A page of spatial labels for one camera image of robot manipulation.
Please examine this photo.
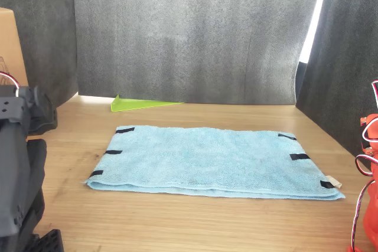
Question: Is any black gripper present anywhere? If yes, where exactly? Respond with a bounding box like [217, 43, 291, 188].
[28, 92, 58, 135]

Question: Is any light blue towel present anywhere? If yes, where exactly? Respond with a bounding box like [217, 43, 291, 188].
[83, 125, 346, 201]

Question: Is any brown cardboard box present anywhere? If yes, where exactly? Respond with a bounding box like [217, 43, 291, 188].
[0, 7, 29, 87]

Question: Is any grey felt side panel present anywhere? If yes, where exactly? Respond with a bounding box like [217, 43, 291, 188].
[295, 0, 378, 158]
[0, 0, 79, 108]

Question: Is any green plastic wedge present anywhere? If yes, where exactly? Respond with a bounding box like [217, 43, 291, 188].
[110, 94, 184, 113]

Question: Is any wide grey felt panel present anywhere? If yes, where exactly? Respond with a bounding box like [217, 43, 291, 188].
[71, 0, 325, 106]

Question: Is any servo cable of black arm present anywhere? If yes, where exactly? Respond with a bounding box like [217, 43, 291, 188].
[0, 71, 21, 97]

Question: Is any servo cable of orange arm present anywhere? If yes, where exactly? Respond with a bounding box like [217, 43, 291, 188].
[350, 80, 378, 252]

